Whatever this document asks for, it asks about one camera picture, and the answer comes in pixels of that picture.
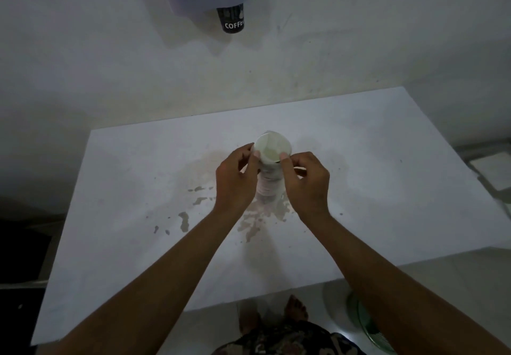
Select person's left hand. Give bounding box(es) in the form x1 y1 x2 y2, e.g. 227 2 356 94
214 143 261 218

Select person's right hand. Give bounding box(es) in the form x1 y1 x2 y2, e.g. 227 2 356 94
279 151 331 224

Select white paper cup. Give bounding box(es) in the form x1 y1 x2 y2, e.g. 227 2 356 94
251 130 292 166

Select person's right forearm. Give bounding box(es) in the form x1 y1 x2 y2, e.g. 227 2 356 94
297 207 511 355

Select person's left forearm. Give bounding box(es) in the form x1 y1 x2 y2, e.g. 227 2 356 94
38 203 249 355

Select stack of white cups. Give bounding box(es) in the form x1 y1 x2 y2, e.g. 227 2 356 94
257 162 287 204

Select person's right foot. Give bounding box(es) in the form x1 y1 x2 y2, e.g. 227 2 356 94
284 294 309 323

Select person's foot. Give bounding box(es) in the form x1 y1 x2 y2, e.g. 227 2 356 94
284 294 309 323
239 300 262 336

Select black printed paper cup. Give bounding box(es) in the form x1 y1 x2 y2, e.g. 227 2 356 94
216 3 245 34

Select person's left foot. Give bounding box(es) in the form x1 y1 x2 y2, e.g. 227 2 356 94
239 300 262 336

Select person's patterned shorts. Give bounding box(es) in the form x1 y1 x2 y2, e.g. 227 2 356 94
211 320 368 355

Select green round fan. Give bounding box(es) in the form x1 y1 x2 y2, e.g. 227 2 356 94
346 290 397 355

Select black cabinet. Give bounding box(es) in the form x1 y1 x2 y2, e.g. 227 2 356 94
0 218 53 355

